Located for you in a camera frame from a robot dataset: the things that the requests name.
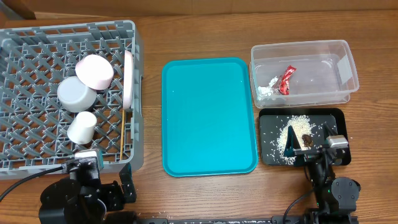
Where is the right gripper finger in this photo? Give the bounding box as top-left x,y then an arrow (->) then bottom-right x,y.
284,126 -> 301,157
322,123 -> 338,139

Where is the clear plastic bin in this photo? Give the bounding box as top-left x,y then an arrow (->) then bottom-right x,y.
250,40 -> 359,108

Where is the grey dishwasher rack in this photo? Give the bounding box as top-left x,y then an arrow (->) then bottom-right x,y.
1,20 -> 144,180

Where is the white cup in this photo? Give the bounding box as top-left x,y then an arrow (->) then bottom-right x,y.
67,111 -> 97,144

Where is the small white plate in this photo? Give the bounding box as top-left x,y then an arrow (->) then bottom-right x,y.
75,54 -> 114,90

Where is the wooden chopstick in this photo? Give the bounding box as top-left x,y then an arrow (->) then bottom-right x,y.
119,109 -> 126,161

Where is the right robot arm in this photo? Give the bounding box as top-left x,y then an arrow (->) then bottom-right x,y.
281,123 -> 361,223

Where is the brown food scrap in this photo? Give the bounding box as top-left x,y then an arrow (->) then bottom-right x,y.
302,134 -> 313,147

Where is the large white plate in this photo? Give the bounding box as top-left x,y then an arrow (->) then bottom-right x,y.
123,50 -> 134,110

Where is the black tray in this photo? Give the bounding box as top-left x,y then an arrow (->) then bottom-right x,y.
259,108 -> 347,166

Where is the grey shallow bowl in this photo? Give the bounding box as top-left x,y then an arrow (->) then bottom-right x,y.
57,76 -> 97,113

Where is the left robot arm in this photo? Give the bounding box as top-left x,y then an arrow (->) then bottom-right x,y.
39,157 -> 137,223

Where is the teal plastic tray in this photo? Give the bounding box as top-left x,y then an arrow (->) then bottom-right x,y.
161,57 -> 259,177

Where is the red snack wrapper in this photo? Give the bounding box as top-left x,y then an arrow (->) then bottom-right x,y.
257,65 -> 298,96

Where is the pile of rice grains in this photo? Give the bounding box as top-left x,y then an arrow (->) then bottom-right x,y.
264,114 -> 340,166

